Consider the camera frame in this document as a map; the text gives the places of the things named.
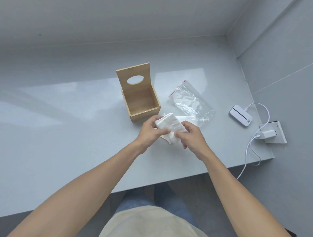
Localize person's left hand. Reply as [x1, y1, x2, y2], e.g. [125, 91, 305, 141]
[136, 115, 171, 155]

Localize open wooden tissue box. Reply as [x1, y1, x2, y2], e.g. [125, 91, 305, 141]
[120, 81, 162, 122]

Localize person's blue jeans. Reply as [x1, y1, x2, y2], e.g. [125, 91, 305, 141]
[114, 182, 196, 228]

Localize person's right forearm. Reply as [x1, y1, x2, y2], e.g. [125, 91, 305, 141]
[199, 149, 292, 237]

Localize white wall socket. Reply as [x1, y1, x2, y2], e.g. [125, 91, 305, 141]
[258, 121, 287, 145]

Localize clear plastic zip bag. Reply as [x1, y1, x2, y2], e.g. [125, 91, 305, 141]
[168, 79, 216, 128]

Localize white portable router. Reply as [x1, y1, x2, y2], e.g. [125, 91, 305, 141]
[229, 105, 253, 127]

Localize person's right hand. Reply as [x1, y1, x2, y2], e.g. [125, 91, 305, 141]
[175, 121, 209, 162]

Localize white charging cable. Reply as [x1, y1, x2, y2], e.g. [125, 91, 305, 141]
[236, 103, 270, 181]

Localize person's left forearm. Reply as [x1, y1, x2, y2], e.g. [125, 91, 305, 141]
[6, 141, 147, 237]

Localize wooden lid with oval hole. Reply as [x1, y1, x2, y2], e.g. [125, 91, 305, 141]
[116, 63, 152, 98]

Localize white tissue stack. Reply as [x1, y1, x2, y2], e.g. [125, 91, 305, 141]
[155, 112, 190, 145]

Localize white charger plug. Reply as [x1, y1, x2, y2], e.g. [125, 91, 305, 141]
[254, 130, 276, 141]

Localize person's beige shirt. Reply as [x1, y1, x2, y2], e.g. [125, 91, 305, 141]
[99, 205, 209, 237]

